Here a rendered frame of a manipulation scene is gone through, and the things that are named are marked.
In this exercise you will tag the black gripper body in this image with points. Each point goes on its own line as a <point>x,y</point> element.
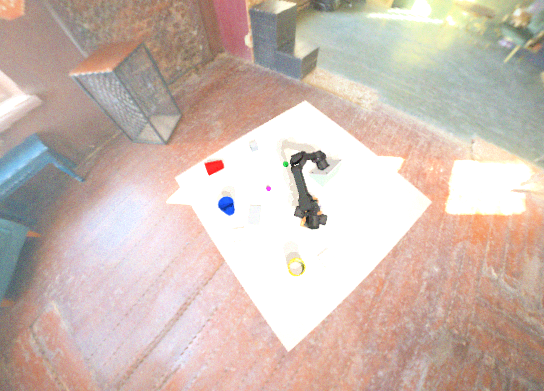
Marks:
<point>322,217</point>

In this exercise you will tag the blue cup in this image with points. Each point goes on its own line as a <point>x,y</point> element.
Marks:
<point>226,205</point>

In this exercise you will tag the yellow cup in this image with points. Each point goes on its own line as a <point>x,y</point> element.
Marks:
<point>296,267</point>

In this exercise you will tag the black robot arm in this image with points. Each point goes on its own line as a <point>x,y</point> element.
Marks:
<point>306,201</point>

